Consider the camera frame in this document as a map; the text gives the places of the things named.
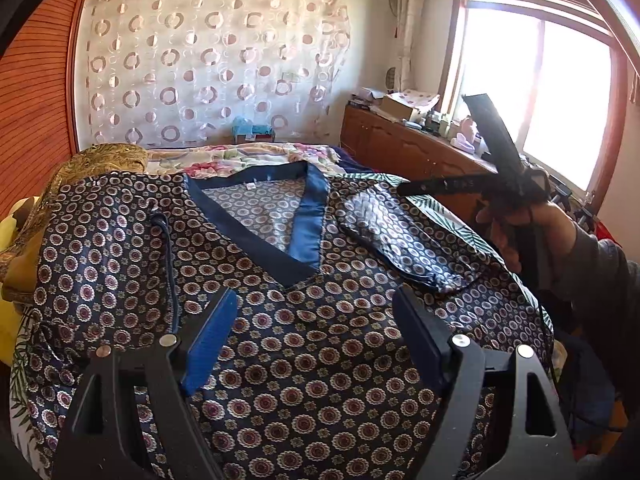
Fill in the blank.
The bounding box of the navy patterned satin pajama top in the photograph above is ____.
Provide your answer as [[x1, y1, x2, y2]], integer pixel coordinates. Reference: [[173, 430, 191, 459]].
[[20, 162, 551, 479]]

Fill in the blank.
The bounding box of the person's right hand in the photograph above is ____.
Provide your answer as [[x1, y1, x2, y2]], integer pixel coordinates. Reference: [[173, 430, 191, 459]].
[[476, 202, 577, 290]]

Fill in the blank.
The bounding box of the wooden sideboard cabinet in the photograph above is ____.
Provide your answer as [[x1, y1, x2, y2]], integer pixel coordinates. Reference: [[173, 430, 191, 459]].
[[339, 103, 501, 226]]

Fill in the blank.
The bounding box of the wooden framed window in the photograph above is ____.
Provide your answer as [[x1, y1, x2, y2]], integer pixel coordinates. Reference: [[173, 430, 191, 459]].
[[439, 0, 627, 211]]

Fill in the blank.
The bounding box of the cardboard box on cabinet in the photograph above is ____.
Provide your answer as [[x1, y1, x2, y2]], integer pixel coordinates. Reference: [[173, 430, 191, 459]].
[[380, 90, 439, 122]]

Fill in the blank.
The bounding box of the navy blue blanket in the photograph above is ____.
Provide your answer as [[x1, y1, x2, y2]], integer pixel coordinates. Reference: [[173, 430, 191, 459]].
[[332, 146, 375, 174]]

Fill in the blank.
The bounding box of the yellow plush toy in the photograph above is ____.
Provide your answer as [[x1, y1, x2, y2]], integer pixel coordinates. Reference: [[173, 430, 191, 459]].
[[1, 196, 41, 366]]

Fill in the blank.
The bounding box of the olive patterned cushion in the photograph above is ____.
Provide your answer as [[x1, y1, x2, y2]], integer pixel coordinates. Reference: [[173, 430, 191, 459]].
[[14, 143, 149, 304]]

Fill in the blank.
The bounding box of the teal tissue box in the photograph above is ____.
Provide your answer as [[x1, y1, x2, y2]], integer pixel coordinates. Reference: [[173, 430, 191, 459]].
[[231, 117, 276, 144]]

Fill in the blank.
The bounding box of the floral leaf print bedspread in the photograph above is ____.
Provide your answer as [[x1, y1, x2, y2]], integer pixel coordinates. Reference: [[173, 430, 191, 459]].
[[8, 142, 501, 480]]

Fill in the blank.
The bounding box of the wooden slatted wardrobe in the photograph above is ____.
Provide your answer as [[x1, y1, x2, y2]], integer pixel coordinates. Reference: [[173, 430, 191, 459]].
[[1, 0, 85, 214]]

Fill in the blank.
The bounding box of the sheer circle-pattern curtain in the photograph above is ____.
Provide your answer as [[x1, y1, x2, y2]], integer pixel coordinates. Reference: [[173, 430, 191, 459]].
[[76, 0, 352, 148]]

